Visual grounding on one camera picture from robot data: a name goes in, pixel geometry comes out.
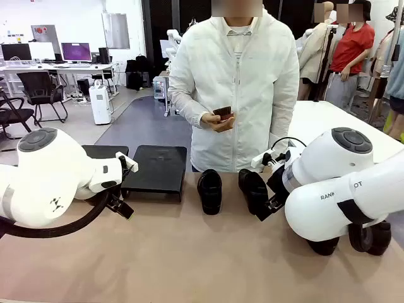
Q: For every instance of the lit computer case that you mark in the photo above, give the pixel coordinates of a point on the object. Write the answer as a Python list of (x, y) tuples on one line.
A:
[(161, 88)]

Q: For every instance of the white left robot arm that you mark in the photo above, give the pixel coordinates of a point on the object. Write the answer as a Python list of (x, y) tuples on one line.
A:
[(47, 176)]

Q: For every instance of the black shoe stand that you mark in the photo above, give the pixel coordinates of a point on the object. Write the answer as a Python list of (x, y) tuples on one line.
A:
[(158, 170), (104, 151)]

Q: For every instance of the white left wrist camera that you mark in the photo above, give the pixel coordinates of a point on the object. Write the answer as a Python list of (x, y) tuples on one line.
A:
[(129, 164)]

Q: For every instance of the person in white jacket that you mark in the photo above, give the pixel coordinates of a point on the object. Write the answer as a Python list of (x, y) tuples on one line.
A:
[(221, 63)]

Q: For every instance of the person in red shirt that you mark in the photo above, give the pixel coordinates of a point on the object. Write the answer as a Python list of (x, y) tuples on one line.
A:
[(352, 47)]

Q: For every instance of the person's right forearm white sleeve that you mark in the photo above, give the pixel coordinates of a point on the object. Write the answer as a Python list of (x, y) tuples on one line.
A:
[(184, 107)]

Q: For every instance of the black dark monitor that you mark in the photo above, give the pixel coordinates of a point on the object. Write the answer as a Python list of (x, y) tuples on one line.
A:
[(15, 52)]

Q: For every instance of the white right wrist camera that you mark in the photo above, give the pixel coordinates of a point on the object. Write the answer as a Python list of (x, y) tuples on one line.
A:
[(260, 159)]

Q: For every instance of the black computer tower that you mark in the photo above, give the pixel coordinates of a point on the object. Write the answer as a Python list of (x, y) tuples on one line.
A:
[(83, 86)]

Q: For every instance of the grey metal rack pole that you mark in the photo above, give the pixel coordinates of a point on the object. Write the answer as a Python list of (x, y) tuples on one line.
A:
[(394, 38)]

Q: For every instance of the white air purifier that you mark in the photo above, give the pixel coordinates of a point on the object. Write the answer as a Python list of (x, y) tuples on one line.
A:
[(100, 104)]

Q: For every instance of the monitor with purple screen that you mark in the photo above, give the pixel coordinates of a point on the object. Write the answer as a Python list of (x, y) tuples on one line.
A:
[(75, 52)]

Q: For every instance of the grey board with red circle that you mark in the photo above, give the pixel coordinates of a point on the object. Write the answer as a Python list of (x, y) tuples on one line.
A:
[(47, 33)]

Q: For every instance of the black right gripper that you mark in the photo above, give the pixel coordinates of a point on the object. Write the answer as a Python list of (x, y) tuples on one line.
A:
[(277, 184)]

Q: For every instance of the black mesh office chair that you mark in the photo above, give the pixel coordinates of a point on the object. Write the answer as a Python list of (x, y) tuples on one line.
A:
[(14, 115), (38, 85)]

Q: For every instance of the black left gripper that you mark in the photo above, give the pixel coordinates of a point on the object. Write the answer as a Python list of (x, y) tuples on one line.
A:
[(116, 196)]

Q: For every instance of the black tripod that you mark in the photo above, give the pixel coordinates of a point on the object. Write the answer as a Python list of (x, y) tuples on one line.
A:
[(325, 63)]

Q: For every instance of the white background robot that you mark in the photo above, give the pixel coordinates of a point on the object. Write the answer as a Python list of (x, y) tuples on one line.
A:
[(173, 36)]

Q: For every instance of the monitor with white screen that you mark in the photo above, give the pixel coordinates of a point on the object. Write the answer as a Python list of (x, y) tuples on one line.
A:
[(42, 50)]

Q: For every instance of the white office desk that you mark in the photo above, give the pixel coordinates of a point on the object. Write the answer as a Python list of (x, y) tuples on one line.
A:
[(79, 67)]

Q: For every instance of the silver reflective panel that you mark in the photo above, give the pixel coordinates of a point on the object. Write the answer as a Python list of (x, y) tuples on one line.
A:
[(116, 31)]

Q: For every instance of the white side table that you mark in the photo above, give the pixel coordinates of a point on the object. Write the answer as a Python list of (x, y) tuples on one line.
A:
[(315, 116)]

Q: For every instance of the person's right hand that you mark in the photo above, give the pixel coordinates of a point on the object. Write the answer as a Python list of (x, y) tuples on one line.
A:
[(210, 120)]

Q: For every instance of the person's left hand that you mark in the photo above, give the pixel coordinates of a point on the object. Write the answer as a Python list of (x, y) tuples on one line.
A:
[(225, 126)]

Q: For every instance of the black bag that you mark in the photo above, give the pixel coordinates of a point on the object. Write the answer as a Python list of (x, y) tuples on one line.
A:
[(137, 72)]

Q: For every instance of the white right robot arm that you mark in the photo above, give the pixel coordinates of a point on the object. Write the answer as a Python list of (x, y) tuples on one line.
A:
[(315, 214)]

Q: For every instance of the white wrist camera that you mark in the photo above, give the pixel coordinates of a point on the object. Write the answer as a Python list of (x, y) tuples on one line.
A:
[(260, 159), (129, 164)]

